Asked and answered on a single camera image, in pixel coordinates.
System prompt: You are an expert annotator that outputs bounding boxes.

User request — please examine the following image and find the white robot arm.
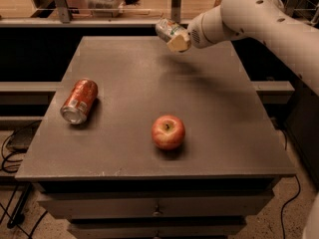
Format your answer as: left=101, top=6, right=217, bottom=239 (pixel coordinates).
left=167, top=0, right=319, bottom=95

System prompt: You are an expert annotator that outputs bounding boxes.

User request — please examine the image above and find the grey drawer cabinet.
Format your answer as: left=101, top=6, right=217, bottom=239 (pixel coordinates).
left=17, top=37, right=295, bottom=239

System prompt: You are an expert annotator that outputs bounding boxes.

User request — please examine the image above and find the metal drawer knob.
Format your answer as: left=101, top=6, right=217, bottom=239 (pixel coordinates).
left=153, top=205, right=162, bottom=217

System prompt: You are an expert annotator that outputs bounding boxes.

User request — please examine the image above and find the red coke can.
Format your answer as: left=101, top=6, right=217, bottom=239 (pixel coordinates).
left=60, top=78, right=98, bottom=124

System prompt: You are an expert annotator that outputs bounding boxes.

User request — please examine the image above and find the clear plastic container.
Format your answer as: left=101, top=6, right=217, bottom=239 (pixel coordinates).
left=86, top=0, right=124, bottom=18

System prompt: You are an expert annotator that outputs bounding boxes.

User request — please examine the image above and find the black cable right floor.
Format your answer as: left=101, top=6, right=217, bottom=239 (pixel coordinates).
left=279, top=174, right=302, bottom=239

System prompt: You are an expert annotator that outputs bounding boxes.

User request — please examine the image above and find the silver 7up can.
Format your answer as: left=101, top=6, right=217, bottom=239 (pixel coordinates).
left=156, top=18, right=186, bottom=43

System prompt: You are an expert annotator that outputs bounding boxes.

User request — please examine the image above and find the black cables left floor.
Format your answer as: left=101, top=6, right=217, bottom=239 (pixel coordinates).
left=0, top=119, right=49, bottom=239

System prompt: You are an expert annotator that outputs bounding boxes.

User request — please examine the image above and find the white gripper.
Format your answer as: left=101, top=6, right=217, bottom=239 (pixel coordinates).
left=166, top=6, right=233, bottom=52

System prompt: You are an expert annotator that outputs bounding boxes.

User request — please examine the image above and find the red apple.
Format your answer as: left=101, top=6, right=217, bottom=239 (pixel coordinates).
left=152, top=115, right=185, bottom=150

